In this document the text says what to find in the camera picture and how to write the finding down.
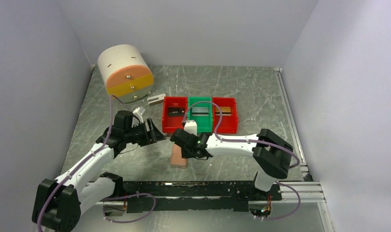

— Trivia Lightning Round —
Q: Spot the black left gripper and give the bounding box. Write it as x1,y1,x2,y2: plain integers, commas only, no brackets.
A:
124,118,166,147

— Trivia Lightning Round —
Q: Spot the tan leather card holder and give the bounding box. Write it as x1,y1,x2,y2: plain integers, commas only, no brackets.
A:
170,144,188,169

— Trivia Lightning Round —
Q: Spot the gold credit card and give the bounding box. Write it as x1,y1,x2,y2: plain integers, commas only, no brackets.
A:
215,106,232,116

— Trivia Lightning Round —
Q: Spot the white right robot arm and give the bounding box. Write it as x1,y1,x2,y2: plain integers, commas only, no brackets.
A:
170,129,296,200

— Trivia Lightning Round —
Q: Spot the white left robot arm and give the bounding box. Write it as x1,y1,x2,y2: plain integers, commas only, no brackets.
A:
31,110,166,232

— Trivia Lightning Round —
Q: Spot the black credit card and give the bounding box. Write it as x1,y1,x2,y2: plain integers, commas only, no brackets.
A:
168,107,186,117

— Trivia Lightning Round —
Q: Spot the red bin with black card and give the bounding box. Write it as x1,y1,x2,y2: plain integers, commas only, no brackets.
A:
162,96,188,133

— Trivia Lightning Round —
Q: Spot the silver credit card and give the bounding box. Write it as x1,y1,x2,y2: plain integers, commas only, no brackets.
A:
191,106,210,116

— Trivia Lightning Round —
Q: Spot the small white grey block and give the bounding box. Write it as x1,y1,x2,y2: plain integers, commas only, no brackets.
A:
147,94,166,106

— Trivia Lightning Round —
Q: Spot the green plastic bin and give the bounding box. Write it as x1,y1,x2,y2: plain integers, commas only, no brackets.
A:
187,97,213,133

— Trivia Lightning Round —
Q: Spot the round white drawer cabinet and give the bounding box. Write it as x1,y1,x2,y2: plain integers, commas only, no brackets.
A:
97,44,154,102

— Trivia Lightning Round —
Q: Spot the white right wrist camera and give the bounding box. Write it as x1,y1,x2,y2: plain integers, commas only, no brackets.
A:
183,120,197,135

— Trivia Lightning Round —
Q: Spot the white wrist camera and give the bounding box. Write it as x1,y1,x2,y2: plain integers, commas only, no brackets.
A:
183,120,197,135
133,106,145,124

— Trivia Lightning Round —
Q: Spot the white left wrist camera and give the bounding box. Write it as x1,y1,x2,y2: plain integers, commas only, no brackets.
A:
133,106,145,124

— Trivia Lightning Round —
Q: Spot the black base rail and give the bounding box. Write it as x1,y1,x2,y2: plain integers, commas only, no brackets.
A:
96,173,283,214

